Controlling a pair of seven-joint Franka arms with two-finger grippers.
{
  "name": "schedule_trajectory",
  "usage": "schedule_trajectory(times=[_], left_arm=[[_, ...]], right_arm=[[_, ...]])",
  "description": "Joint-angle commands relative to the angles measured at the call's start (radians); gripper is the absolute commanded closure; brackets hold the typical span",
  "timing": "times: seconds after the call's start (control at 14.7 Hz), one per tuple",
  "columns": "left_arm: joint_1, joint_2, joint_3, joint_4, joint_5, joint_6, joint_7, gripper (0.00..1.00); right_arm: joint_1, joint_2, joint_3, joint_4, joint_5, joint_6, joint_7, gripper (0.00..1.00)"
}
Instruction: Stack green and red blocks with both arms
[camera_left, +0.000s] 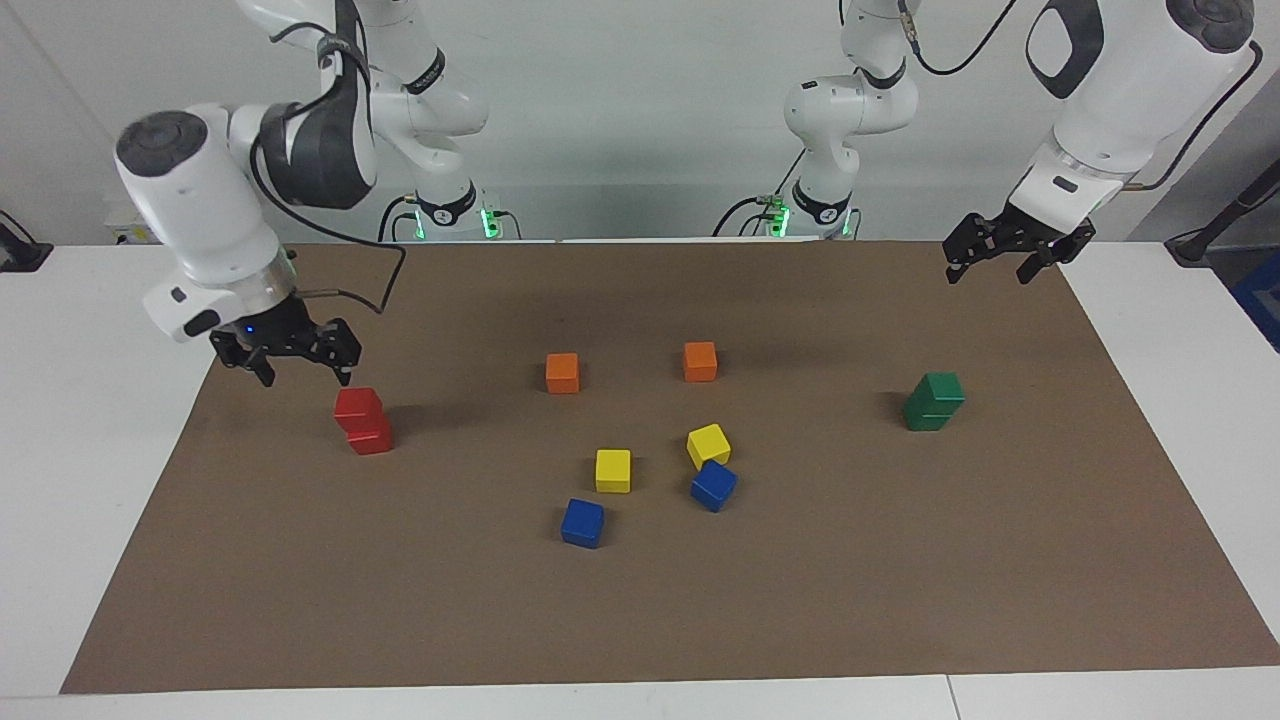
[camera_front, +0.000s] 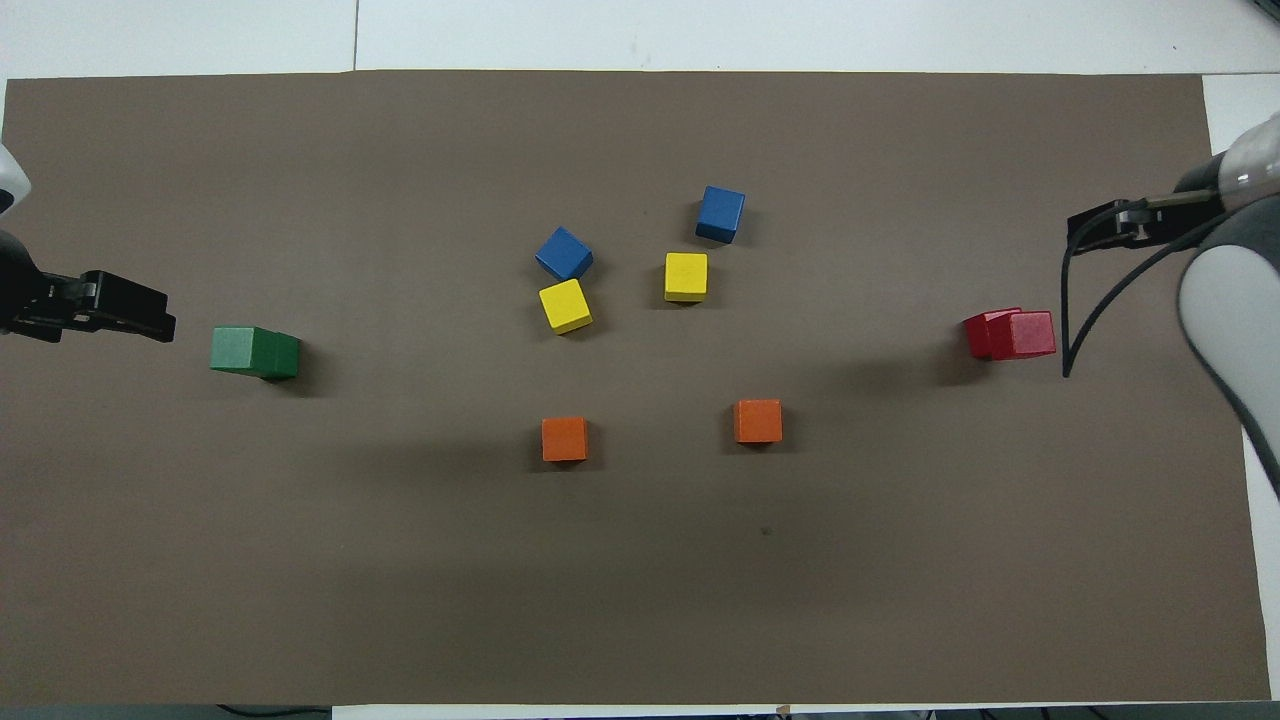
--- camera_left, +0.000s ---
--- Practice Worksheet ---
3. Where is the blue wooden cube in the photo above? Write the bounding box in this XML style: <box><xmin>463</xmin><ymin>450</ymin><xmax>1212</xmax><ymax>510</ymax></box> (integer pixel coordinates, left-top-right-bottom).
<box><xmin>690</xmin><ymin>460</ymin><xmax>738</xmax><ymax>513</ymax></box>
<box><xmin>560</xmin><ymin>498</ymin><xmax>606</xmax><ymax>549</ymax></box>

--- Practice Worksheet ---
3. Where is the blue crate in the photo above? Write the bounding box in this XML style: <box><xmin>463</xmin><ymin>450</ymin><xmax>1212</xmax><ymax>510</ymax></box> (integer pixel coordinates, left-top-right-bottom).
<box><xmin>1232</xmin><ymin>250</ymin><xmax>1280</xmax><ymax>353</ymax></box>

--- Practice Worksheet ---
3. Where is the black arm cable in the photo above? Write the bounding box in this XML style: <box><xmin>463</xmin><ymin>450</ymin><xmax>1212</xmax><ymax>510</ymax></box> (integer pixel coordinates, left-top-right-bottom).
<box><xmin>250</xmin><ymin>0</ymin><xmax>408</xmax><ymax>316</ymax></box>
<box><xmin>895</xmin><ymin>0</ymin><xmax>1263</xmax><ymax>191</ymax></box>

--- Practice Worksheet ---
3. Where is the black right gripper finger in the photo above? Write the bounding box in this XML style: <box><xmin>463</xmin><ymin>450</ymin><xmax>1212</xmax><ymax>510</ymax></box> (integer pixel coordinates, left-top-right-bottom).
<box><xmin>207</xmin><ymin>332</ymin><xmax>277</xmax><ymax>389</ymax></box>
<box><xmin>314</xmin><ymin>317</ymin><xmax>363</xmax><ymax>387</ymax></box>

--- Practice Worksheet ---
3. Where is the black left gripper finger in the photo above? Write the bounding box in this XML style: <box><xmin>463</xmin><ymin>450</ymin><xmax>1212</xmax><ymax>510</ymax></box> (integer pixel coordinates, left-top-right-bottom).
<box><xmin>1017</xmin><ymin>221</ymin><xmax>1097</xmax><ymax>285</ymax></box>
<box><xmin>944</xmin><ymin>214</ymin><xmax>1005</xmax><ymax>286</ymax></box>

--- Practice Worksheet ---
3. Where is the white box with yellow labels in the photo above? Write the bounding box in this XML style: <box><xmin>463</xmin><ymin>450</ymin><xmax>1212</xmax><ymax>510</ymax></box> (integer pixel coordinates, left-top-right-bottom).
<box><xmin>105</xmin><ymin>200</ymin><xmax>166</xmax><ymax>246</ymax></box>

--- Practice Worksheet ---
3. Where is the black table clamp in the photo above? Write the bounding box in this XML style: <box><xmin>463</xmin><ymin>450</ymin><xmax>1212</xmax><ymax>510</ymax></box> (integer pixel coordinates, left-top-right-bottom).
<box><xmin>0</xmin><ymin>210</ymin><xmax>53</xmax><ymax>273</ymax></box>

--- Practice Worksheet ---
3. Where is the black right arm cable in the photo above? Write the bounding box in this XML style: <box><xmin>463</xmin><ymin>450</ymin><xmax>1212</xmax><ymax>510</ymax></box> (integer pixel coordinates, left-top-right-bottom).
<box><xmin>250</xmin><ymin>0</ymin><xmax>408</xmax><ymax>316</ymax></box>

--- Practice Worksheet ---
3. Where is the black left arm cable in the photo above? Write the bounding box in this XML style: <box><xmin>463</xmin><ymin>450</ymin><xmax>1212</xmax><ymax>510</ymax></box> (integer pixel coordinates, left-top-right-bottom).
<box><xmin>895</xmin><ymin>0</ymin><xmax>1263</xmax><ymax>191</ymax></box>

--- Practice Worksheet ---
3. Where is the brown paper table mat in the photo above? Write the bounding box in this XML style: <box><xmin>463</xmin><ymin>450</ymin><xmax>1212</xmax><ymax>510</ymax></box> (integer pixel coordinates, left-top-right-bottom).
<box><xmin>60</xmin><ymin>240</ymin><xmax>1280</xmax><ymax>694</ymax></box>

